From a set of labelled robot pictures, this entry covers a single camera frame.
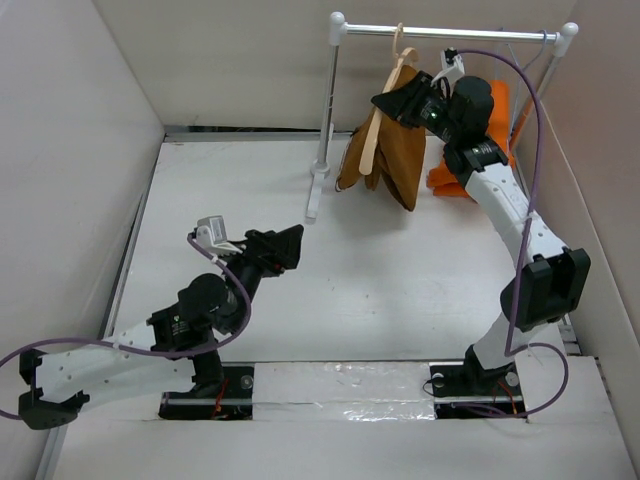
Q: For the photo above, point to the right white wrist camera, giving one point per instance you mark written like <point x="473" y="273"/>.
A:
<point x="452" y="67"/>

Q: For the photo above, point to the brown trousers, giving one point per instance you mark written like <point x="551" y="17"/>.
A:
<point x="398" y="160"/>

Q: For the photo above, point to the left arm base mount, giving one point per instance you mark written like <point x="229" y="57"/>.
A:
<point x="233" y="401"/>

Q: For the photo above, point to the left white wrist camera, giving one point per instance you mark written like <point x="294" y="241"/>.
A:
<point x="210" y="235"/>

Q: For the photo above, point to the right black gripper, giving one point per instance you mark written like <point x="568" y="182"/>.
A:
<point x="401" y="104"/>

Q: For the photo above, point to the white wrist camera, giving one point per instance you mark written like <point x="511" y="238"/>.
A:
<point x="210" y="235"/>
<point x="452" y="67"/>

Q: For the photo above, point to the orange garment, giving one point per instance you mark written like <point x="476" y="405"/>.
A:
<point x="474" y="129"/>

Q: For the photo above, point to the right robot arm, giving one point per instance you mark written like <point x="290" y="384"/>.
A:
<point x="550" y="276"/>

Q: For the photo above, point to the white clothes rack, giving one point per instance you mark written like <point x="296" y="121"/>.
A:
<point x="339" y="27"/>

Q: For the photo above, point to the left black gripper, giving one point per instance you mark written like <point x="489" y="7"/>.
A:
<point x="273" y="252"/>

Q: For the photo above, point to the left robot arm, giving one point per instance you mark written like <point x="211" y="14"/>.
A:
<point x="176" y="348"/>

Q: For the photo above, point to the blue wire hanger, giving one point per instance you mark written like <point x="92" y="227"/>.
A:
<point x="526" y="56"/>

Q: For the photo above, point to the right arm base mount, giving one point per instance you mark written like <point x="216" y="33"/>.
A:
<point x="457" y="396"/>

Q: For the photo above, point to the wooden clothes hanger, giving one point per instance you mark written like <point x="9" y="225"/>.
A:
<point x="383" y="105"/>

